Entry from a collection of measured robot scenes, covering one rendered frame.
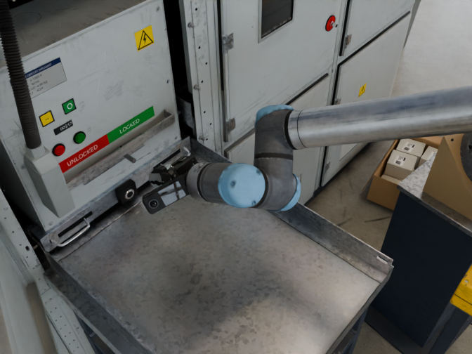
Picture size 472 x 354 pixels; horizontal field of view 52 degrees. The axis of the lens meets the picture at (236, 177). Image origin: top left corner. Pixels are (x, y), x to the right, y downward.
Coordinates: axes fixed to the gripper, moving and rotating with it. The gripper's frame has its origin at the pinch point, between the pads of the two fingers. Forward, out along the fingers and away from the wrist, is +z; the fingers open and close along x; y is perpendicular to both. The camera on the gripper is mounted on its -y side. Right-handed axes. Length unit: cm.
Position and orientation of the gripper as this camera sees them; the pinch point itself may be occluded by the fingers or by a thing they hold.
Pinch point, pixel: (150, 180)
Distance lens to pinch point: 127.5
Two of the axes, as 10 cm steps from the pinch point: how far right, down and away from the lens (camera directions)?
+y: 6.6, -5.4, 5.1
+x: -3.9, -8.4, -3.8
